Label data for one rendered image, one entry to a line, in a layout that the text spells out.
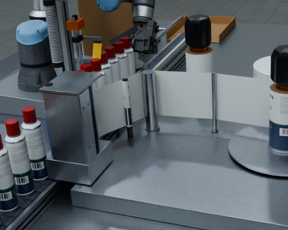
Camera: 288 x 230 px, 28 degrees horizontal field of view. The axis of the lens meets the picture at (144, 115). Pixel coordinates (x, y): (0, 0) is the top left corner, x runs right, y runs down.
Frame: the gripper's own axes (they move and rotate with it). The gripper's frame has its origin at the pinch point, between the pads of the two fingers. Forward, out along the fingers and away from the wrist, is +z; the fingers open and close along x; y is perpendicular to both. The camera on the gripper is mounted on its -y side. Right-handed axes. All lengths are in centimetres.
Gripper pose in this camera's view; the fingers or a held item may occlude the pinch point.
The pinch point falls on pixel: (130, 74)
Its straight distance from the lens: 206.7
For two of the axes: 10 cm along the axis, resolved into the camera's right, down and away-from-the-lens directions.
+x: 3.6, 0.9, 9.3
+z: -1.2, 9.9, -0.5
